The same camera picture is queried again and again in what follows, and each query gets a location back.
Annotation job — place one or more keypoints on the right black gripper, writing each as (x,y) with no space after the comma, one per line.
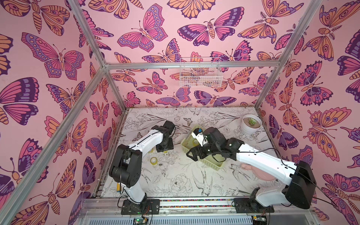
(198,150)

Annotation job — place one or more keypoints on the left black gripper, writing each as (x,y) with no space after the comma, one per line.
(160,149)

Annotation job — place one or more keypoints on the green plastic storage basket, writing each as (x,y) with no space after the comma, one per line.
(191,147)

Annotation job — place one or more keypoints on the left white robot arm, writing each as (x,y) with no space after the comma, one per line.
(126,165)

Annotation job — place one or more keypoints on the yellow tape roll three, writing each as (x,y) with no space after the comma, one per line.
(153,161)

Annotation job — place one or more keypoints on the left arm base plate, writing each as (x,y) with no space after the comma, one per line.
(148,207)

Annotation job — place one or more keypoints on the aluminium front rail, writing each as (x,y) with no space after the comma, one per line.
(191,211)

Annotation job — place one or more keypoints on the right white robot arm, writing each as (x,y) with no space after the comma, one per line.
(298,183)

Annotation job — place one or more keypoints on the white pot with succulent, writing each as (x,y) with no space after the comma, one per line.
(250,124)

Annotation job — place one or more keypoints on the white wire wall basket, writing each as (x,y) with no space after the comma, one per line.
(200,74)

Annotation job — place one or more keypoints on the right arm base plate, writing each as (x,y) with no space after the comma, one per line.
(251,206)

